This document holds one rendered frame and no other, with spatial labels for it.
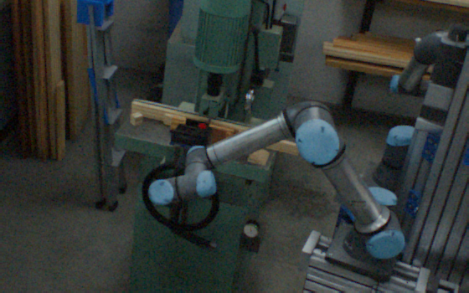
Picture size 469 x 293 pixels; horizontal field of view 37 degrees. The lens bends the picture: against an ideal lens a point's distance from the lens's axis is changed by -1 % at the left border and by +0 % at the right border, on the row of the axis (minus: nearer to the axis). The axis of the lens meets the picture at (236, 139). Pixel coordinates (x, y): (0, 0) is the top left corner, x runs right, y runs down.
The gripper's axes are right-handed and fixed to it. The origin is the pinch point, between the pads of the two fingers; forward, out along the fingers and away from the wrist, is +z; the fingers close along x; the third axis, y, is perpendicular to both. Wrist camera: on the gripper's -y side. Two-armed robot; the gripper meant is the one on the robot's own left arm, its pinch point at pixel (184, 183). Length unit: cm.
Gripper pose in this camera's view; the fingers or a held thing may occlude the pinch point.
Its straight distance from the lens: 245.4
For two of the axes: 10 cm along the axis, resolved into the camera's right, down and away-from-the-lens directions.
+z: 1.3, 0.4, 9.9
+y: -2.3, 9.7, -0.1
